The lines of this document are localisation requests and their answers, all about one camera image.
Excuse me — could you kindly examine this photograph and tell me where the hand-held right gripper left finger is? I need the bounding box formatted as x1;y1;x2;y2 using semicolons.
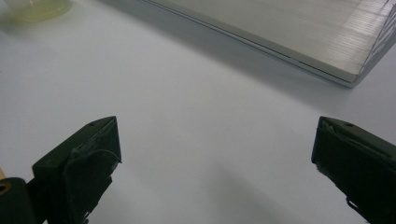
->
32;116;122;224

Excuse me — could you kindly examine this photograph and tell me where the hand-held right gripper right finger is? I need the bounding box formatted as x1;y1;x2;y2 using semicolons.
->
310;116;396;224

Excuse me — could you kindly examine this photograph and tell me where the white wire shelf rack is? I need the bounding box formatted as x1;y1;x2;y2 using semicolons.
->
144;0;396;90

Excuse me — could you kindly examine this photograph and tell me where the green plastic container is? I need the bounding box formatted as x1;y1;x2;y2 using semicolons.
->
2;0;73;23

